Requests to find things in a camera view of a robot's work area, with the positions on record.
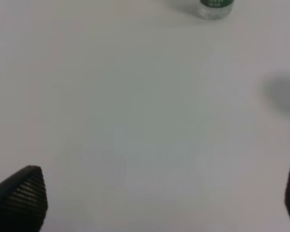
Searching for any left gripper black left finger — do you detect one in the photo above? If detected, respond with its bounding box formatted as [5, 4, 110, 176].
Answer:
[0, 165, 48, 232]

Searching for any clear bottle with green label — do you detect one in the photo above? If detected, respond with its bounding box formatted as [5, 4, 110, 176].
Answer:
[198, 0, 234, 20]

